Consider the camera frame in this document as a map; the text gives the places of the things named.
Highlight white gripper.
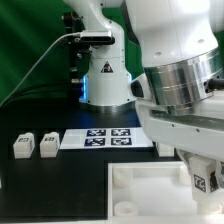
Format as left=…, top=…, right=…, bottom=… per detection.
left=135, top=99, right=224, bottom=190

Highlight white square tabletop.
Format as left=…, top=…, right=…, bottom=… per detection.
left=108, top=162, right=224, bottom=224

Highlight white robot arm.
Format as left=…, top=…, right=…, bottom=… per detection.
left=64, top=0, right=223, bottom=164

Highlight white marker plate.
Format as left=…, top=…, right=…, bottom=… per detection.
left=60, top=127, right=153, bottom=150

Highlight black cables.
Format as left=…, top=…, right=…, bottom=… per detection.
left=0, top=82, right=73, bottom=108

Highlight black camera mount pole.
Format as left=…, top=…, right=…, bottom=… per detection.
left=62, top=12, right=89, bottom=104

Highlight mounted depth camera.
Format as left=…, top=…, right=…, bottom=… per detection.
left=80, top=31, right=115, bottom=45

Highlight white camera cable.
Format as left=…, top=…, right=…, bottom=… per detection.
left=0, top=32, right=81, bottom=105

